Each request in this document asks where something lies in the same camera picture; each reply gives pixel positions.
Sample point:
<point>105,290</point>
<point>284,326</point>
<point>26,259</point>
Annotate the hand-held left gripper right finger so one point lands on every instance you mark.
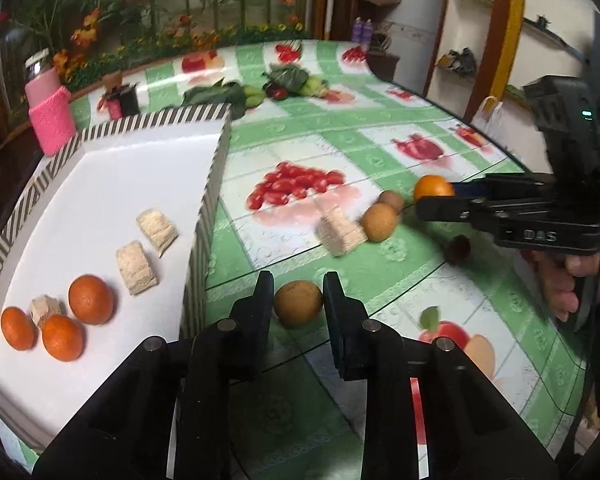
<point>332,312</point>

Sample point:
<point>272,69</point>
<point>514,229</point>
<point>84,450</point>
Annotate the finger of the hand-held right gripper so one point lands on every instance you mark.
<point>472,188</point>
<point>445,208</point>

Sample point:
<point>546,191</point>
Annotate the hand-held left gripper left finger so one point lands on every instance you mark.
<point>265,312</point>

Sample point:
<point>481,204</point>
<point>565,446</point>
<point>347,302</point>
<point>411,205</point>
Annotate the orange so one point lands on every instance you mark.
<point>431,187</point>
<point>91,299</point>
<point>62,338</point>
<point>17,329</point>

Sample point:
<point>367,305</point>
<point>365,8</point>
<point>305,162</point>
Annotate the brown round fruit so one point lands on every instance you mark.
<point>379,221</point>
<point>297,303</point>
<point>392,200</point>

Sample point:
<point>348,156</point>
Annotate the white box with striped rim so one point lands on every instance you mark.
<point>130,185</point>

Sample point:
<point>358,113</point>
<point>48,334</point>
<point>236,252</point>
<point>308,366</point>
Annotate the small beige puffed block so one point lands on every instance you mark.
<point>45,308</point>

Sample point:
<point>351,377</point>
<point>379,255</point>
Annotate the person's right hand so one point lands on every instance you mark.
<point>557,285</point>

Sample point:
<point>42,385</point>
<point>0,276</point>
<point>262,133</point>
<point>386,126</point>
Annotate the dark red round fruit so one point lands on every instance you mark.
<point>458,249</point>

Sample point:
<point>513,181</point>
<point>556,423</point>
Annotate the white plastic bag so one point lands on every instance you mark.
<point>490,115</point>

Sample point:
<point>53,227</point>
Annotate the fruit print green tablecloth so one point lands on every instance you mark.
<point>380,125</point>

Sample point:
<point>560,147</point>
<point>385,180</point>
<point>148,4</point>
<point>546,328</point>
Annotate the brown wooden cabinet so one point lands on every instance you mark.
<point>384,66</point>

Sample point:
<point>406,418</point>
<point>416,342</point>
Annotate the purple bottle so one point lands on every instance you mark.
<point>358,30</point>
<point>368,30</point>

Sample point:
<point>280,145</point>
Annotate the green cabbage with leaves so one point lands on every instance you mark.
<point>300,81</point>

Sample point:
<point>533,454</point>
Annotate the small red fruit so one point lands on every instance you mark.
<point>277,92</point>

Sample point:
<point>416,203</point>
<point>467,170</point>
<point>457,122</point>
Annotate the leafy green vegetable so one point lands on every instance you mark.
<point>215,99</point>

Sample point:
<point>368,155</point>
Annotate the small black box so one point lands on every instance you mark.
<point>128,102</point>

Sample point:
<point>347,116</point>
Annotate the pink bottle with knit sleeve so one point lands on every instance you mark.
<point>50,110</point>

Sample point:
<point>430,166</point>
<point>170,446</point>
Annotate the artificial flower glass display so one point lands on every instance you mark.
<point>155,5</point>

